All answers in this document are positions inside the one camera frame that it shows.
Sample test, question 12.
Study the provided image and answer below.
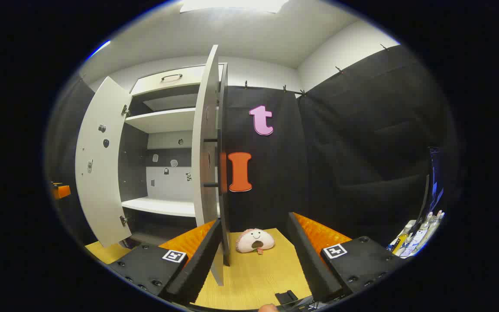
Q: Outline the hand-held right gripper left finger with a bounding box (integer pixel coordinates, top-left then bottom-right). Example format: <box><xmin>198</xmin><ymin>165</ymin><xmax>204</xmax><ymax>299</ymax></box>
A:
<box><xmin>109</xmin><ymin>219</ymin><xmax>223</xmax><ymax>305</ymax></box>

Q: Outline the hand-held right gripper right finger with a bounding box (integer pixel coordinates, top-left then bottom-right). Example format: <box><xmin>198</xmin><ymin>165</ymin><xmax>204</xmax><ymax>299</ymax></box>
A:
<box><xmin>287</xmin><ymin>212</ymin><xmax>407</xmax><ymax>303</ymax></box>

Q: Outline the pink smiling plush toy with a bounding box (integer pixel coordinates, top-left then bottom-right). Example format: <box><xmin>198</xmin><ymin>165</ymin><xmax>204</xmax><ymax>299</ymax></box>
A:
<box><xmin>236</xmin><ymin>228</ymin><xmax>275</xmax><ymax>254</ymax></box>

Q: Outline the white cabinet shelf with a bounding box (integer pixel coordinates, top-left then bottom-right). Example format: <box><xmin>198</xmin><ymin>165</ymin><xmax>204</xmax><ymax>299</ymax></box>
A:
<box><xmin>125</xmin><ymin>107</ymin><xmax>196</xmax><ymax>133</ymax></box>
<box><xmin>122</xmin><ymin>197</ymin><xmax>196</xmax><ymax>217</ymax></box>

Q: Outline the white cabinet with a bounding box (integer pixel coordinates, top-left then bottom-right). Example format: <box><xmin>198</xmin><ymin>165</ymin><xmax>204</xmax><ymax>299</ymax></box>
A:
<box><xmin>117</xmin><ymin>63</ymin><xmax>230</xmax><ymax>267</ymax></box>

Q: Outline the row of small bottles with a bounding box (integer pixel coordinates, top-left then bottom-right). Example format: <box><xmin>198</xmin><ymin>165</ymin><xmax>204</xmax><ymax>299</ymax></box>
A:
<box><xmin>386</xmin><ymin>211</ymin><xmax>446</xmax><ymax>259</ymax></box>

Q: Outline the white cabinet flap door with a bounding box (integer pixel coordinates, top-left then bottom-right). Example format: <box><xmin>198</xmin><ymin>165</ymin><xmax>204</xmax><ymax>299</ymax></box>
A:
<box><xmin>130</xmin><ymin>64</ymin><xmax>224</xmax><ymax>97</ymax></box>

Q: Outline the black backdrop cloth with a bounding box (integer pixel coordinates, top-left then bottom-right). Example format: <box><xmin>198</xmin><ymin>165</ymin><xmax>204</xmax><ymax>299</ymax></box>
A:
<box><xmin>46</xmin><ymin>43</ymin><xmax>458</xmax><ymax>247</ymax></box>

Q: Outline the ceiling light panel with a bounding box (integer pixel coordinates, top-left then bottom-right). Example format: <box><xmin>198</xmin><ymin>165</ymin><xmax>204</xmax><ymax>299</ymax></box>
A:
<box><xmin>179</xmin><ymin>0</ymin><xmax>290</xmax><ymax>13</ymax></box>

